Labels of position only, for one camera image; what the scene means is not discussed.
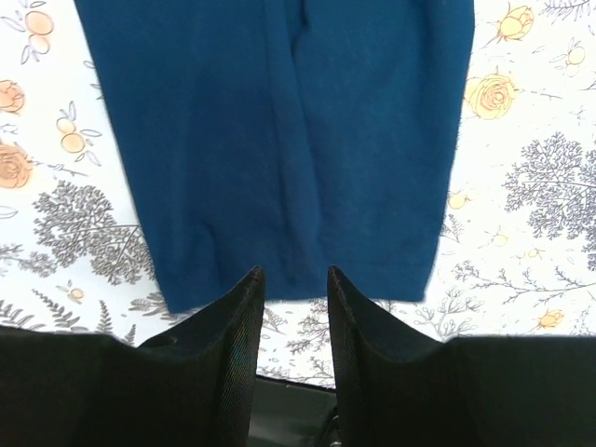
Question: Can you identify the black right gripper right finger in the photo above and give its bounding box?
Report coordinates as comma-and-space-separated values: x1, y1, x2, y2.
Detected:
328, 267, 595, 446

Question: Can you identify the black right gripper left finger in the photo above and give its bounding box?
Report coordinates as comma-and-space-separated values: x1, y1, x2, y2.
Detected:
1, 267, 264, 446

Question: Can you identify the dark blue t shirt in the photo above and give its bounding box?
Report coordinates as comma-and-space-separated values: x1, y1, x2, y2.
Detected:
76, 0, 474, 313

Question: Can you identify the floral table mat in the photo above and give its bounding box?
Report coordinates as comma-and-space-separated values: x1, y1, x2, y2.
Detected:
0, 0, 596, 387

